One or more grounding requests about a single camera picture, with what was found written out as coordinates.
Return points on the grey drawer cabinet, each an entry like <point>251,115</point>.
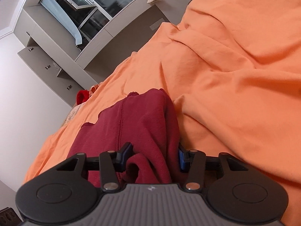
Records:
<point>47,49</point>

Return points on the maroon long-sleeve shirt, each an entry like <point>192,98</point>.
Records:
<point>145,127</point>

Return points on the orange blanket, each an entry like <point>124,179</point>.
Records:
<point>235,63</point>

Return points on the black power strip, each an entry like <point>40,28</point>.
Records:
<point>8,214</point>

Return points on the pale patterned cloth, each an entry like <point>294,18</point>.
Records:
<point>75,113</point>

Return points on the light blue curtain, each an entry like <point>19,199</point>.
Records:
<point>70,24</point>

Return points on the grey window bench unit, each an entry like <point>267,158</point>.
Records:
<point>131,30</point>

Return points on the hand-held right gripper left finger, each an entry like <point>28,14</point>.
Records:
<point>125,156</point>

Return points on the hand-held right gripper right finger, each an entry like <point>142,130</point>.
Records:
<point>182,160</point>

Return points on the red plush cloth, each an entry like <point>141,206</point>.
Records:
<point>82,97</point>

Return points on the white label sticker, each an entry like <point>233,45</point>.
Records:
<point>157,24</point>

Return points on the window with metal frame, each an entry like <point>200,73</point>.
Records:
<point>98,2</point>

